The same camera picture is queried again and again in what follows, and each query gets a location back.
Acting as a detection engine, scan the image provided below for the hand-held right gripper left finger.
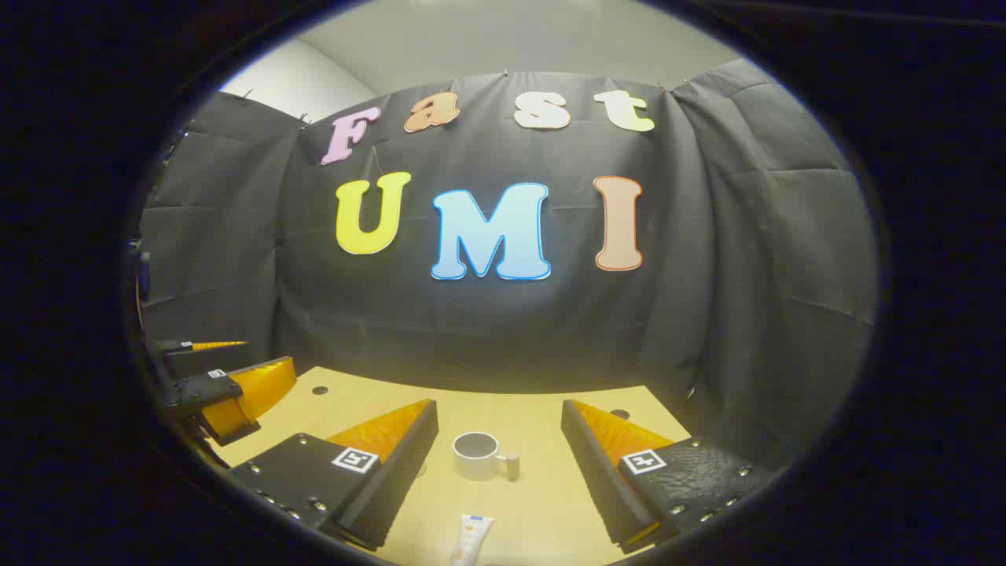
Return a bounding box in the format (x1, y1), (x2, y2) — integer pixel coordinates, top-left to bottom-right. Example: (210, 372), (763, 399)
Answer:
(230, 399), (439, 551)

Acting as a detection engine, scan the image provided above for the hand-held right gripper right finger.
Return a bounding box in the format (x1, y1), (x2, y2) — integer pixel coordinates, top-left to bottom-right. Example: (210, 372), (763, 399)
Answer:
(560, 399), (775, 555)

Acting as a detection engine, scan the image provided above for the white cup with wooden handle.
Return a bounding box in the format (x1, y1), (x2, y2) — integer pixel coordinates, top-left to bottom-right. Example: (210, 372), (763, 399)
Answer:
(452, 432), (521, 482)

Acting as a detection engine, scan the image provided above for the white toothpaste tube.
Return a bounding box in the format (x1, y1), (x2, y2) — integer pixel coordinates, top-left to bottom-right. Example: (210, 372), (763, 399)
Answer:
(450, 515), (494, 566)

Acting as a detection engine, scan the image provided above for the light wooden desktop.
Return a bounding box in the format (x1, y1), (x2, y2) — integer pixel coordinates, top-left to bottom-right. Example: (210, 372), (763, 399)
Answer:
(208, 366), (692, 566)

